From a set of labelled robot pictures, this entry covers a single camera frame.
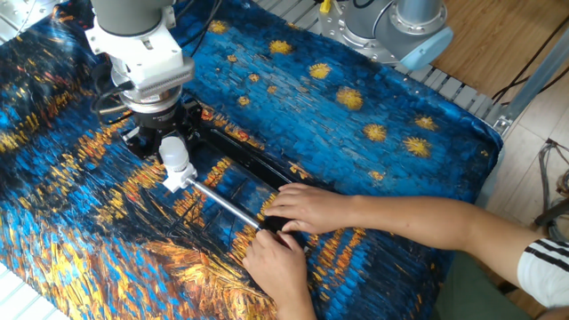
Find person's left forearm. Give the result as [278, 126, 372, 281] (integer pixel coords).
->
[277, 283, 323, 320]

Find black metal stand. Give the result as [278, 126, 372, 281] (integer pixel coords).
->
[532, 140, 569, 241]

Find light blue post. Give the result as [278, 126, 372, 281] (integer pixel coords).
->
[465, 52, 569, 234]

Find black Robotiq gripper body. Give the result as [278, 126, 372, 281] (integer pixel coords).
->
[132, 101, 198, 147]

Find person's right hand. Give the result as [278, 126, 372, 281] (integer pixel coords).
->
[265, 180, 367, 237]

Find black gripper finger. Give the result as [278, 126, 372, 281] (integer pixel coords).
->
[121, 123, 157, 161]
[180, 103, 207, 148]

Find person's left hand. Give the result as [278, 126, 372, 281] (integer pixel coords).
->
[242, 229, 317, 308]

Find white bulb socket block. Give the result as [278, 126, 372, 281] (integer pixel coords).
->
[162, 164, 200, 193]

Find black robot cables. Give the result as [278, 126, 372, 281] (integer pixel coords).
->
[91, 62, 139, 122]

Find white light bulb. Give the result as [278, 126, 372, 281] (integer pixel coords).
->
[157, 135, 191, 172]

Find green trousers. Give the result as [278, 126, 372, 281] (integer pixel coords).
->
[434, 263, 534, 320]

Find starry night print tablecloth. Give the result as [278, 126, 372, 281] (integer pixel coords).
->
[0, 0, 505, 320]

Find white shirt sleeve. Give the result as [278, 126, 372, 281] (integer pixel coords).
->
[516, 233, 569, 307]

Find person's right forearm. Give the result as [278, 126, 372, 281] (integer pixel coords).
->
[356, 196, 543, 276]

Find black C-clamp with metal screw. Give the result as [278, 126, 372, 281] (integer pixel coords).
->
[162, 116, 323, 250]

